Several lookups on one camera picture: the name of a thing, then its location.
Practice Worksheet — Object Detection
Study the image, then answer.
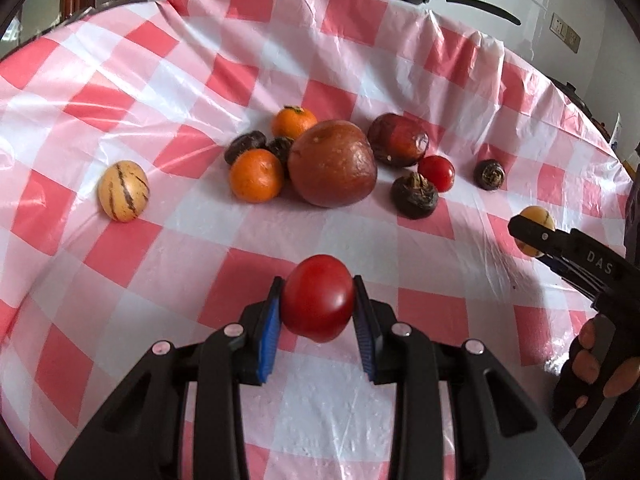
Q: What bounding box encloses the person's right hand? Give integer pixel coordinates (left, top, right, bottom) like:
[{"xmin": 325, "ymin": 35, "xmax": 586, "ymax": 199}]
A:
[{"xmin": 570, "ymin": 316, "xmax": 603, "ymax": 411}]

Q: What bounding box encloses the small red cherry tomato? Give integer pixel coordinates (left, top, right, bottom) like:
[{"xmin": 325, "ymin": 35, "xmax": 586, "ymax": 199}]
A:
[{"xmin": 417, "ymin": 155, "xmax": 456, "ymax": 193}]

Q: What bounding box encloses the large red tomato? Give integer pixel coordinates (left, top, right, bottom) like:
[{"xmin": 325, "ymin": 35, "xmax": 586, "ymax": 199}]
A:
[{"xmin": 281, "ymin": 254, "xmax": 356, "ymax": 345}]

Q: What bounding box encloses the small yellow pepino melon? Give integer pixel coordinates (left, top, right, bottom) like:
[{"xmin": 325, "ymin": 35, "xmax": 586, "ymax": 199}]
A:
[{"xmin": 517, "ymin": 205, "xmax": 556, "ymax": 257}]

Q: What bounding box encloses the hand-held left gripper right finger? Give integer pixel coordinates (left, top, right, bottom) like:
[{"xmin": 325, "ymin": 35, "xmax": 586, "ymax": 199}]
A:
[{"xmin": 351, "ymin": 275, "xmax": 587, "ymax": 480}]

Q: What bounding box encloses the yellow striped pepino melon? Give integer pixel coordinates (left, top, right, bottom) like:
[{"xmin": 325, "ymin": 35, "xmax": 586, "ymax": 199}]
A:
[{"xmin": 98, "ymin": 160, "xmax": 150, "ymax": 222}]

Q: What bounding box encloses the wall socket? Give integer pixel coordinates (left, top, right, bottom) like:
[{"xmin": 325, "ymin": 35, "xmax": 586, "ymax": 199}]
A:
[{"xmin": 550, "ymin": 12, "xmax": 581, "ymax": 52}]

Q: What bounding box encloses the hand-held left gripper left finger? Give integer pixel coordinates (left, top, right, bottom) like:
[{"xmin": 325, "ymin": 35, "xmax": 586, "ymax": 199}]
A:
[{"xmin": 55, "ymin": 276, "xmax": 286, "ymax": 480}]

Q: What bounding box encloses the large red apple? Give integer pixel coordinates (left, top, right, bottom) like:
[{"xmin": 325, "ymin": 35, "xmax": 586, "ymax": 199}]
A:
[{"xmin": 287, "ymin": 120, "xmax": 378, "ymax": 209}]

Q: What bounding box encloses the red white checkered tablecloth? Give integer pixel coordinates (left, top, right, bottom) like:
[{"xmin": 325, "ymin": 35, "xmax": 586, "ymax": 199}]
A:
[{"xmin": 0, "ymin": 0, "xmax": 633, "ymax": 480}]

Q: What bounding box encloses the small wrapped dark red apple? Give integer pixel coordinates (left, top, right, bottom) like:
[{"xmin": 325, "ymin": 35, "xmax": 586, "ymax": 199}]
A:
[{"xmin": 367, "ymin": 113, "xmax": 430, "ymax": 168}]

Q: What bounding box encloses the dark round pot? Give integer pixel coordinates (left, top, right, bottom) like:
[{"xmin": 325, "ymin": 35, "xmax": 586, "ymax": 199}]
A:
[{"xmin": 545, "ymin": 75, "xmax": 611, "ymax": 136}]

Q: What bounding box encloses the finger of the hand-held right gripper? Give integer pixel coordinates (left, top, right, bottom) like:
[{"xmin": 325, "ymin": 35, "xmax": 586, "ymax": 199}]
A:
[
  {"xmin": 540, "ymin": 252, "xmax": 603, "ymax": 303},
  {"xmin": 508, "ymin": 215, "xmax": 578, "ymax": 261}
]

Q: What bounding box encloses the orange mandarin with stem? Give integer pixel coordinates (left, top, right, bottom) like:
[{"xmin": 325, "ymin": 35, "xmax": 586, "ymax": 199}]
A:
[{"xmin": 271, "ymin": 105, "xmax": 318, "ymax": 141}]

